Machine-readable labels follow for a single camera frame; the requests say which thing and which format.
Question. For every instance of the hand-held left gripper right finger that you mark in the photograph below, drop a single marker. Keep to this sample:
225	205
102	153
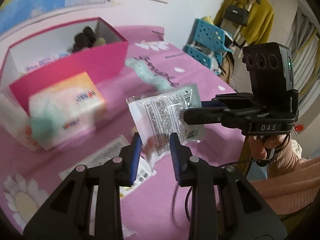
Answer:
175	157

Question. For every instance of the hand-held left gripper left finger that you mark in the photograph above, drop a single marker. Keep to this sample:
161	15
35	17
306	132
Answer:
135	160

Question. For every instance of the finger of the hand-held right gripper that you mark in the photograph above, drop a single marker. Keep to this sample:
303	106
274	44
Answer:
212	103
200	116

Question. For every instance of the clear cotton swab pack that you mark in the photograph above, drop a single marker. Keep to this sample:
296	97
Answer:
100	155

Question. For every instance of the white printed plastic packet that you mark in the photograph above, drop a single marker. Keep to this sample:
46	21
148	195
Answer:
162	115

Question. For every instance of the pink cardboard box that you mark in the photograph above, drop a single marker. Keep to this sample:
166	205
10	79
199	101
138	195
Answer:
75	65

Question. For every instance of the pale yellow sponge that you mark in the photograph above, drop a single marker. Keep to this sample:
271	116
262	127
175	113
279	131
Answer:
99	41

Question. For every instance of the black fluffy cloth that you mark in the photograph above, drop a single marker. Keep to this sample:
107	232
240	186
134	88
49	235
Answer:
83	38

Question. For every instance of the person's right forearm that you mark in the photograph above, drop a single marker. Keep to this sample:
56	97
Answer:
287	187

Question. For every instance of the person's right hand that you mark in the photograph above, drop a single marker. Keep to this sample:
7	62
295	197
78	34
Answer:
280	145

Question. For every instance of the grey curtain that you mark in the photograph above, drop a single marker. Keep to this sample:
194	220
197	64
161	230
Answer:
305	50

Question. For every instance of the pink printed bedsheet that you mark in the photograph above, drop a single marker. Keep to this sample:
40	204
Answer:
150	205

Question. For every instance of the mustard yellow sweater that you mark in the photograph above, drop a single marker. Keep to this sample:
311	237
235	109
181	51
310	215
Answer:
260	20

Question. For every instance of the black handbag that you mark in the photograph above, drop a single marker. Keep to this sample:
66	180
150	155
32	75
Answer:
235	13

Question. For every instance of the blue perforated plastic rack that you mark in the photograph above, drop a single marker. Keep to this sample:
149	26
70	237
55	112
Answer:
207	32

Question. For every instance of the pastel tissue pack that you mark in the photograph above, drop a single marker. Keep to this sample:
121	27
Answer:
75	105

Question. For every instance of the yellow cone spool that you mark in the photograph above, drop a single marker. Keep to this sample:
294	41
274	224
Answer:
207	19

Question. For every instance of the white lotion pump bottle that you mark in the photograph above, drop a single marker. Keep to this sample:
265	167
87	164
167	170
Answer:
12	122

